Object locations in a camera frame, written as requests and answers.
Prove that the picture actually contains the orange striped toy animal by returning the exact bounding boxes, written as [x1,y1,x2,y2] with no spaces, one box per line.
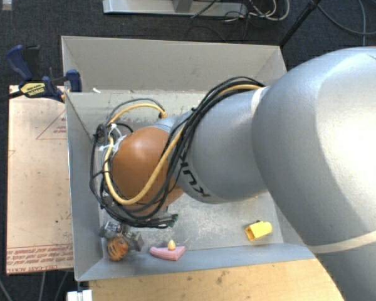
[106,235,129,262]

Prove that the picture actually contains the pink toy cake slice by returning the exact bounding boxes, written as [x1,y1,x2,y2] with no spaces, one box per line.
[149,239,187,261]

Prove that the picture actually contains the brown cardboard board red print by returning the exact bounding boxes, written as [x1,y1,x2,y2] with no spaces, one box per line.
[6,85,75,275]

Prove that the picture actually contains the grey metal bin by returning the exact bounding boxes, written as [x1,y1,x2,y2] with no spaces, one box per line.
[61,35,321,283]

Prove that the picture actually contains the yellow toy block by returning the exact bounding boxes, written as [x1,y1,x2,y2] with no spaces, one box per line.
[244,220,274,242]

